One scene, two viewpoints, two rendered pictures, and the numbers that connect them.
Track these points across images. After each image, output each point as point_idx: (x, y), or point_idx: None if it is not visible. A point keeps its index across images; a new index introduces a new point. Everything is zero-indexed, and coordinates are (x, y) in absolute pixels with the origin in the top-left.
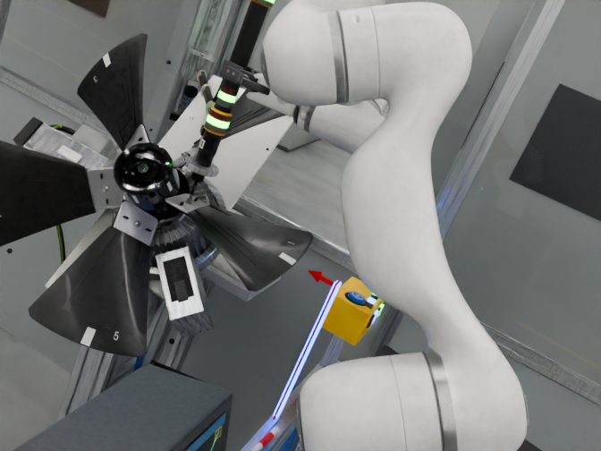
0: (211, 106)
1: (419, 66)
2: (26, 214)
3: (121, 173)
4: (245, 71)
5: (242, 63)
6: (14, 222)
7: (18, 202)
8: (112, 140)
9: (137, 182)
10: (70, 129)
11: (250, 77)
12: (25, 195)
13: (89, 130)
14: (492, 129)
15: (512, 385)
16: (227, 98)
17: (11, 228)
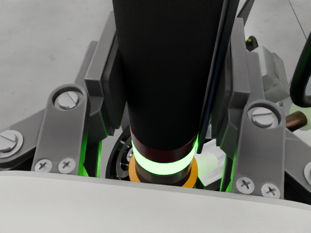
0: (302, 112)
1: None
2: (128, 119)
3: (125, 141)
4: (80, 105)
5: (128, 52)
6: (126, 120)
7: (126, 107)
8: (272, 76)
9: (115, 167)
10: (254, 45)
11: (223, 128)
12: (127, 104)
13: (259, 54)
14: None
15: None
16: (135, 155)
17: (126, 123)
